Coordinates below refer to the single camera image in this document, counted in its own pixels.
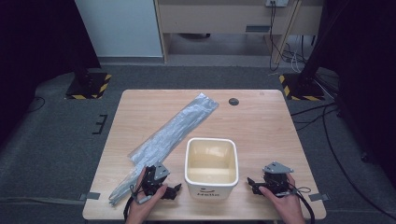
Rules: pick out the dark round table grommet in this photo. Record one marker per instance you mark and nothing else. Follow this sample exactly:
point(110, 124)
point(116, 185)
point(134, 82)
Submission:
point(233, 101)

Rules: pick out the person's left hand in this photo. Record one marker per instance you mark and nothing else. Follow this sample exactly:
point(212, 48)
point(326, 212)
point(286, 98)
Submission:
point(140, 210)

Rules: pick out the person's right hand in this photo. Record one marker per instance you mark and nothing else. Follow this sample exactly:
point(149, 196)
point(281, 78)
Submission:
point(289, 208)

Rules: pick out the white cabinet panel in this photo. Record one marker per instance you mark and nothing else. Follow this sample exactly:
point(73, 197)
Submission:
point(121, 28)

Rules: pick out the clear plastic bag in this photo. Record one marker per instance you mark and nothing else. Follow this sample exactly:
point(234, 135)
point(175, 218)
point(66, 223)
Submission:
point(174, 130)

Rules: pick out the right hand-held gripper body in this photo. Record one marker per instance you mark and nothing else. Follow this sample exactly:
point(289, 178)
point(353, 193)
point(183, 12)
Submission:
point(275, 182)

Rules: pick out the black stand base striped edge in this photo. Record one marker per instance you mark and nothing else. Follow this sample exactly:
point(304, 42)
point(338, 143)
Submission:
point(300, 90)
point(88, 87)

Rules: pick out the grey power strip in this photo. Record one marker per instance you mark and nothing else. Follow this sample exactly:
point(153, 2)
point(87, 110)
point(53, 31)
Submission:
point(277, 2)

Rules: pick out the grey tape strip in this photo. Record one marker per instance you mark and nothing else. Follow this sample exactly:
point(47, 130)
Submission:
point(91, 196)
point(318, 197)

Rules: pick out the cream plastic bin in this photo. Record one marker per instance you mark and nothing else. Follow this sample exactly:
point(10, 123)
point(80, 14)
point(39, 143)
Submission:
point(211, 183)

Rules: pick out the black slanted stand pole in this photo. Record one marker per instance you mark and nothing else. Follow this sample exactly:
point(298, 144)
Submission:
point(317, 46)

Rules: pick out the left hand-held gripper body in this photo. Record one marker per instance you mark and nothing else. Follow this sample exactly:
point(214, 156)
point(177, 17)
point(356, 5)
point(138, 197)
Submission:
point(152, 182)

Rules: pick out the beige wooden desk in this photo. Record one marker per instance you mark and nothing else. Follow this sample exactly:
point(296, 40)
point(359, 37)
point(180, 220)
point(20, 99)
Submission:
point(218, 17)

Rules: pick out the dark curtain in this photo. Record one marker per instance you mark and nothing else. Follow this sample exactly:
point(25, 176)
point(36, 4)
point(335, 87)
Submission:
point(37, 46)
point(367, 62)

